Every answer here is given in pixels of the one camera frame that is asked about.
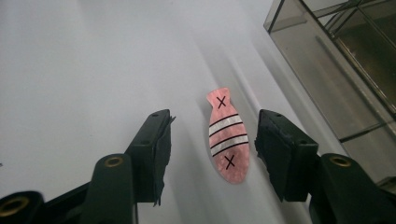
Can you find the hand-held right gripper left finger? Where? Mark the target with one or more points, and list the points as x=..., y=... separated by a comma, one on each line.
x=152, y=155

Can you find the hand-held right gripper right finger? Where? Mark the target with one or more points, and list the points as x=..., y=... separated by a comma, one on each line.
x=289, y=155

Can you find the pink striped fish hair clip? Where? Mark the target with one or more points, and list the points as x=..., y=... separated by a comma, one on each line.
x=229, y=137

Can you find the smoky transparent drawer box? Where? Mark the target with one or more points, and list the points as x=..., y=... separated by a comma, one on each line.
x=342, y=77

